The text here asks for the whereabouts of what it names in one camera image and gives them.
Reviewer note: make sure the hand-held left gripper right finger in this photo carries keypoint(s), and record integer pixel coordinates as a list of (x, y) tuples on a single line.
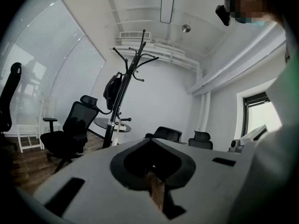
[(182, 169)]

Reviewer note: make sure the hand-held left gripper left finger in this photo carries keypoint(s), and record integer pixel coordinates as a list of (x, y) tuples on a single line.
[(121, 169)]

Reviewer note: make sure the black umbrella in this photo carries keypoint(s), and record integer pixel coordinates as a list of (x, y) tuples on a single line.
[(112, 91)]

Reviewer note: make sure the black metal coat stand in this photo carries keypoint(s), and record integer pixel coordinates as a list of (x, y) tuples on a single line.
[(127, 78)]

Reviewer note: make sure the white box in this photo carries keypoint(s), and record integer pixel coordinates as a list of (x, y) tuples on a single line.
[(121, 126)]

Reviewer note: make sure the round glass side table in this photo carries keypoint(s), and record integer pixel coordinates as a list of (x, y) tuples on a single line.
[(100, 123)]

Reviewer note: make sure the small grey desk device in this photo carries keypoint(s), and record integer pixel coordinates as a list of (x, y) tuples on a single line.
[(234, 145)]

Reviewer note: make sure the black mesh office chair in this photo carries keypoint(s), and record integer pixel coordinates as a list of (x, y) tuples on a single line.
[(74, 122)]

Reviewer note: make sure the white computer monitor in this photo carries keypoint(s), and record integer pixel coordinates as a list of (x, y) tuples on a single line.
[(253, 134)]

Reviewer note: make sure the person's torso in white clothing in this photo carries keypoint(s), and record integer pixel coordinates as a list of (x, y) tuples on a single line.
[(275, 148)]

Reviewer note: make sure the dark framed window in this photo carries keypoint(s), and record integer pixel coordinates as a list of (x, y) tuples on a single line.
[(261, 115)]

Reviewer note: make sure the white wooden chair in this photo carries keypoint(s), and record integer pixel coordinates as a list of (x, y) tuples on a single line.
[(25, 127)]

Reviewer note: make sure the narrow white window blind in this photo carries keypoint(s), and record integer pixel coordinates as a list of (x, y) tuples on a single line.
[(79, 73)]

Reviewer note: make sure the white ceiling pipes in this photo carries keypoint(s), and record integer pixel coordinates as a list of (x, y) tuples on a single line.
[(172, 52)]

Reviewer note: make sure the white air vent grille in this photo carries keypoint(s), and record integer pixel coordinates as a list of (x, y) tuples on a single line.
[(130, 34)]

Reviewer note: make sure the round metal ceiling fixture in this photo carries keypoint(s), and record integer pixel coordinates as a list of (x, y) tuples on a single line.
[(186, 28)]

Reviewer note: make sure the large white window blind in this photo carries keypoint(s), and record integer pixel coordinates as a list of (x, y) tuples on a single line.
[(46, 38)]

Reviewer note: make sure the long ceiling light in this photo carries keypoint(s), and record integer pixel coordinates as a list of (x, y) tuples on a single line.
[(167, 1)]

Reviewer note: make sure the person's head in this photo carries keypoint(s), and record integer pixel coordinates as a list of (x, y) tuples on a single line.
[(247, 3)]

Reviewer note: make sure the white vertical wall pipes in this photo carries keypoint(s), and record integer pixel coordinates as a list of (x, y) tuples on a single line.
[(204, 111)]

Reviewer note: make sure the black head-worn camera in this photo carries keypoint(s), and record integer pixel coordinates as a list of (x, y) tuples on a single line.
[(223, 14)]

